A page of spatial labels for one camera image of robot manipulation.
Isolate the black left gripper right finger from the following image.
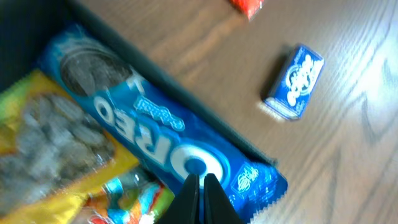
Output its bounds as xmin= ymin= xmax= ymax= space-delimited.
xmin=204 ymin=174 xmax=244 ymax=224

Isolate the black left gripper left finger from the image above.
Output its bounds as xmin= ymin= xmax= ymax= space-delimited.
xmin=157 ymin=174 xmax=200 ymax=224

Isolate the green Haribo gummy bag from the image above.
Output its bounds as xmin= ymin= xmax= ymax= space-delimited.
xmin=72 ymin=166 xmax=174 ymax=224

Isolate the blue Oreo cookie pack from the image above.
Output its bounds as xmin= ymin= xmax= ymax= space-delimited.
xmin=39 ymin=24 xmax=288 ymax=222

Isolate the yellow Hacks candy bag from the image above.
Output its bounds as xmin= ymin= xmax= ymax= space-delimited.
xmin=1 ymin=70 xmax=138 ymax=223

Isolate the blue Eclipse mint box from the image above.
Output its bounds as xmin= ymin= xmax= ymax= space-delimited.
xmin=263 ymin=44 xmax=325 ymax=121

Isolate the red Hacks candy bag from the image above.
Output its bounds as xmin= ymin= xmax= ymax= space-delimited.
xmin=229 ymin=0 xmax=264 ymax=21

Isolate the dark green open box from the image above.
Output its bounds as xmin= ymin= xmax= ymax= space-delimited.
xmin=1 ymin=0 xmax=278 ymax=166

